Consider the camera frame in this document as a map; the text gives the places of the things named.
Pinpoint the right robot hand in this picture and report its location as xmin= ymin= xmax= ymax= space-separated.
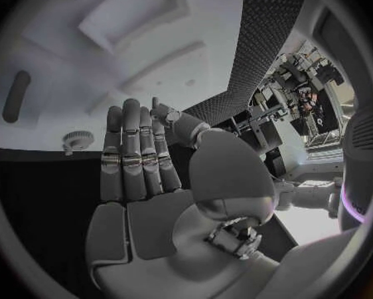
xmin=84 ymin=96 xmax=281 ymax=299

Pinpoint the white task board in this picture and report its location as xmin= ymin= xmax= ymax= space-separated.
xmin=0 ymin=0 xmax=246 ymax=153

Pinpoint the grey gear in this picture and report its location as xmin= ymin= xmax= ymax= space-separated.
xmin=61 ymin=130 xmax=96 ymax=157

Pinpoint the white machine cabinet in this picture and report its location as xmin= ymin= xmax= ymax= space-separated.
xmin=251 ymin=116 xmax=309 ymax=180

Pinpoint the cluttered workshop desk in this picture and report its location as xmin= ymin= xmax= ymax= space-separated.
xmin=251 ymin=39 xmax=346 ymax=136

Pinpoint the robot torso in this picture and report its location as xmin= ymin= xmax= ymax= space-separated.
xmin=340 ymin=108 xmax=373 ymax=231

